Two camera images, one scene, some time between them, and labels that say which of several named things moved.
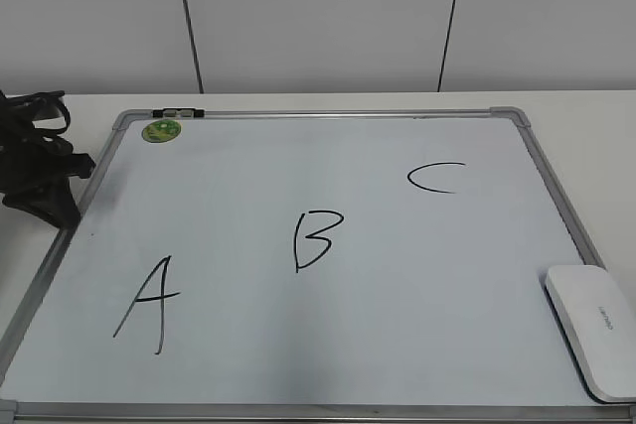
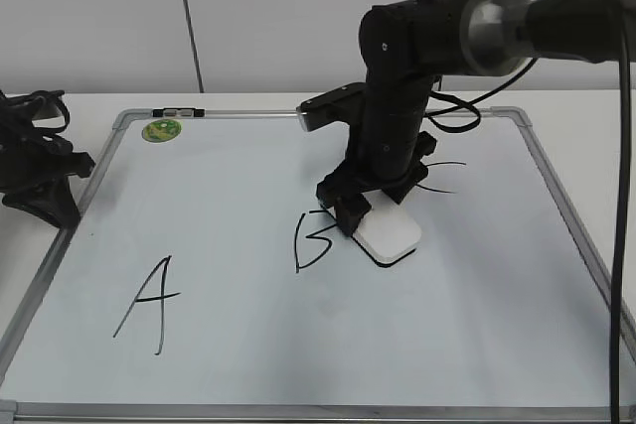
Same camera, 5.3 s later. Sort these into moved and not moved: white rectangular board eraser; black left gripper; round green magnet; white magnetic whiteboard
Moved: white rectangular board eraser
Not moved: black left gripper; white magnetic whiteboard; round green magnet
